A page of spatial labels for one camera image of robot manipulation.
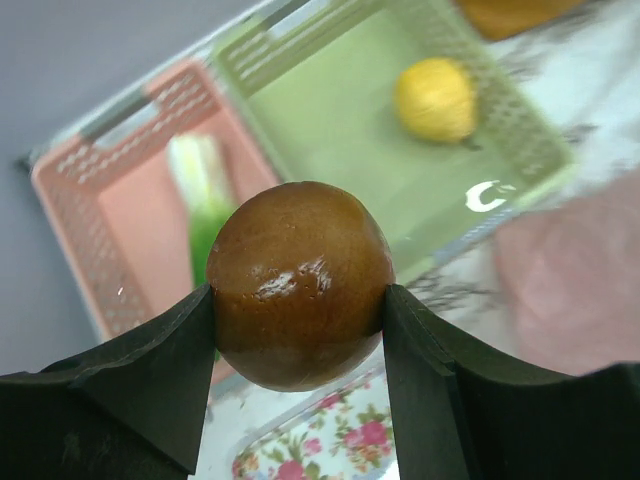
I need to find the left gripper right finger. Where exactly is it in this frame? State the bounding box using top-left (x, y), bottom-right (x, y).
top-left (383, 285), bottom-right (639, 480)

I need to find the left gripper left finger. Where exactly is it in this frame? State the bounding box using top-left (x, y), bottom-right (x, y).
top-left (1, 285), bottom-right (215, 479)

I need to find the pink plastic grocery bag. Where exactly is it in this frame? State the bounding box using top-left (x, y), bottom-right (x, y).
top-left (494, 171), bottom-right (639, 375)

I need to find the brown toy mushroom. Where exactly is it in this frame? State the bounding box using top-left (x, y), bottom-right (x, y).
top-left (206, 181), bottom-right (395, 392)

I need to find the green leek vegetable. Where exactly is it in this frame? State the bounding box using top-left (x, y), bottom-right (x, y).
top-left (166, 134), bottom-right (236, 286)

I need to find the yellow lemon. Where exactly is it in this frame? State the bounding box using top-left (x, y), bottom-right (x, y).
top-left (393, 57), bottom-right (477, 144)

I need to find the yellow Trader Joe's tote bag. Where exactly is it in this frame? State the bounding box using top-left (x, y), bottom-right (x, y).
top-left (456, 0), bottom-right (583, 41)

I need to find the floral tray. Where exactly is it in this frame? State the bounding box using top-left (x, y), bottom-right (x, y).
top-left (231, 367), bottom-right (399, 479)

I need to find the pink plastic basket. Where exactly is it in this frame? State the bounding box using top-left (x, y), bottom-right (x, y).
top-left (31, 59), bottom-right (277, 341)

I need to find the green plastic basket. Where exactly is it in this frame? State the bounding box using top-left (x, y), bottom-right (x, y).
top-left (212, 1), bottom-right (573, 284)

